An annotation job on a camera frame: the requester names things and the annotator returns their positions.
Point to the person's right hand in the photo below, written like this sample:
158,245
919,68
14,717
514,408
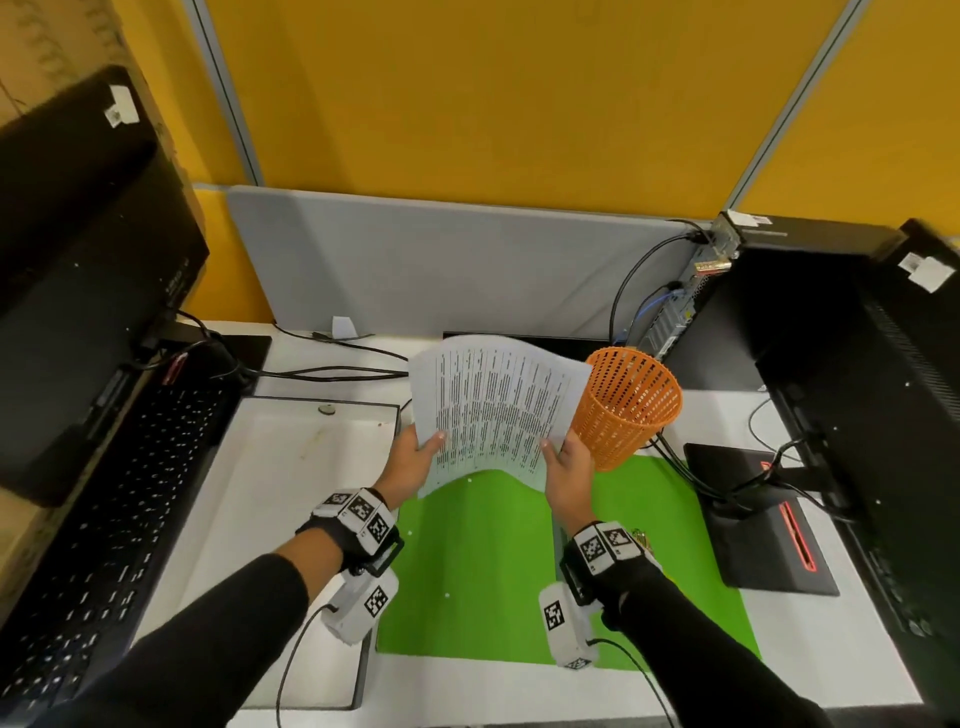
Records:
574,487

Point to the person's left hand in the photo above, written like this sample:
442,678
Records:
405,469

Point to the stack of printed papers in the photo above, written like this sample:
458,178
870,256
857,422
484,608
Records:
495,397

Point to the green folder with dark spine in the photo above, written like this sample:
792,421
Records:
480,570

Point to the white tray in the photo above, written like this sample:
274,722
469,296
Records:
262,480

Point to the person's left forearm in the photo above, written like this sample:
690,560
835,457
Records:
225,645

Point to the person's right forearm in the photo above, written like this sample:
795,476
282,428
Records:
697,660

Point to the black wristband with marker tags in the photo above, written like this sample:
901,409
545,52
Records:
600,544
356,510

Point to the orange mesh basket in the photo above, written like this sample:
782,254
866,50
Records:
630,412

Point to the plain black monitor stand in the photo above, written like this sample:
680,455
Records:
251,356

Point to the black monitor stand red stripe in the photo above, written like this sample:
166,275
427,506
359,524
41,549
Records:
757,555

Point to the black desktop computer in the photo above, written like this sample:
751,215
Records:
787,315

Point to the black keyboard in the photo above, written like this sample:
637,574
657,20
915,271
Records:
112,525

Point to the white paper sticker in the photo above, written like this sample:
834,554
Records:
928,272
750,218
122,106

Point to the black monitor with vented back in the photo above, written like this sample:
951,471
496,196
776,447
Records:
892,412

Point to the black monitor without stripe stand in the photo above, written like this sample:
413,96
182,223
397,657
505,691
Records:
75,285

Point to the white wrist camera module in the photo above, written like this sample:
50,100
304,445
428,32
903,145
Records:
364,607
562,622

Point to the white divider bracket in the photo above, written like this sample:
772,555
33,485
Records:
345,328

